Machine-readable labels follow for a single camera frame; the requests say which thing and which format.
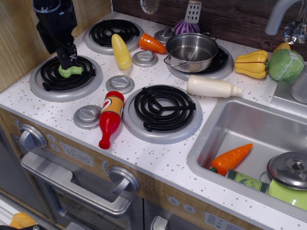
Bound long orange toy carrot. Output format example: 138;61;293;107
210;143;253;175

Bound right oven dial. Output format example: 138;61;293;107
108;166;140;196

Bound short orange toy carrot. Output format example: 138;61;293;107
139;33;166;54

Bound yellow toy corn cob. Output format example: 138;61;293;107
111;34;132;70

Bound silver oven door handle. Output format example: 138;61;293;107
21;152;131;218

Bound small yellow toy vegetable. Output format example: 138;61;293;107
274;42;291;53

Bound green toy cabbage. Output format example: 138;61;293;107
269;49;305;82

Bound purple toy onion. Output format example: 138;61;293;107
174;20;201;35

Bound steel pot with handles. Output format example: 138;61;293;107
164;33;219;73

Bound back left stove burner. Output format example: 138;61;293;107
84;19;144;56

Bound hanging metal spoons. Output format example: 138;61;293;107
283;0;307;45

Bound light green plate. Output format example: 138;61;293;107
268;180;307;210

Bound back right stove burner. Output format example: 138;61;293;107
166;45;234;81

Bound silver stovetop knob middle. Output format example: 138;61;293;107
132;50;158;68

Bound yellow toy bell pepper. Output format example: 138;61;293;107
235;50;269;79

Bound silver stovetop knob front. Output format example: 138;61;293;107
73;105;102;129

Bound oven dial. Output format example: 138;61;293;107
19;124;47;151
108;166;140;196

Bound orange object on floor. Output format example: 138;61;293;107
9;213;36;229

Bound green labelled toy can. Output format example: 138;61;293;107
225;169;270;194

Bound silver sink basin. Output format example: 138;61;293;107
187;98;307;221

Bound stove burner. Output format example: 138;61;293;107
166;45;234;81
84;19;144;56
29;56;103;103
123;85;202;144

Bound front left stove burner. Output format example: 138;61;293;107
29;56;103;103

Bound hanging slotted spatula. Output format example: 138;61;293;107
184;0;202;23

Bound steel pot lid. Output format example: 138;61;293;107
267;151;307;190

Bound silver stovetop knob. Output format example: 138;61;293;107
73;105;102;129
106;75;135;94
132;50;158;68
154;27;174;45

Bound silver stovetop knob lower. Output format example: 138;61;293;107
106;75;135;94

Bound green toy broccoli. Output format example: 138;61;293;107
59;65;83;78

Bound cream toy bottle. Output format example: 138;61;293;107
187;75;243;98

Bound left oven dial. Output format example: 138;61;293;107
19;124;47;151

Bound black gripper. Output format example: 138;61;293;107
36;14;78;69

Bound front right stove burner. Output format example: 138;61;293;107
123;85;202;144

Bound hanging perforated skimmer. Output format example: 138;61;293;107
140;0;160;15

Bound silver stovetop knob back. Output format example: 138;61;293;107
154;27;174;45

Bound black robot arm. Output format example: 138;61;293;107
33;0;77;70

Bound silver faucet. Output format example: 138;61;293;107
265;0;299;35

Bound red toy ketchup bottle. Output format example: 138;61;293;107
99;91;125;150

